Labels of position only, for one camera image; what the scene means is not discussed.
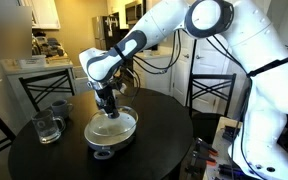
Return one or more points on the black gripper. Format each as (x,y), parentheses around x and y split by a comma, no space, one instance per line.
(105,100)

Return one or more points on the round glass lid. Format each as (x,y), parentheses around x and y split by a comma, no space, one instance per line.
(101,124)

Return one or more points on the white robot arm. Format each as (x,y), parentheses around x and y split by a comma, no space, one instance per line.
(258,49)

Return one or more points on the grey pan white interior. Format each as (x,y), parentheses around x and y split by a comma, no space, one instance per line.
(105,147)

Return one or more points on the grey ceramic mug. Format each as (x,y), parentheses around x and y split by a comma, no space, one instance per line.
(61,108)

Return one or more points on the round black table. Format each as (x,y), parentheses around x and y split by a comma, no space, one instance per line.
(163,136)

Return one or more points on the white kitchen base cabinet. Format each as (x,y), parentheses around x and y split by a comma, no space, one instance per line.
(152,74)

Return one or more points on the clear glass mug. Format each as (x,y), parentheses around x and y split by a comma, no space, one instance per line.
(48,126)

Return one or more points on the black chair back left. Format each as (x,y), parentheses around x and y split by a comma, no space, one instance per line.
(39,87)

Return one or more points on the white side counter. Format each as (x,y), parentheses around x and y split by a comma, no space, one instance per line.
(14,72)

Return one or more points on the stainless steel refrigerator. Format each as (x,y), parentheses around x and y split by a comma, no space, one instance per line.
(107,31)

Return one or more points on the black chair right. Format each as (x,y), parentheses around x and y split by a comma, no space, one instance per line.
(209,97)

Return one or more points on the appliances on counter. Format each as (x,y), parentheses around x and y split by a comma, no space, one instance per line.
(49,46)

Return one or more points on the microwave oven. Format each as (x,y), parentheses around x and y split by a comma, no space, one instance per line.
(134,11)

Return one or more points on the orange handled black clamp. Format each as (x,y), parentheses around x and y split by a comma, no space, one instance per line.
(201,157)

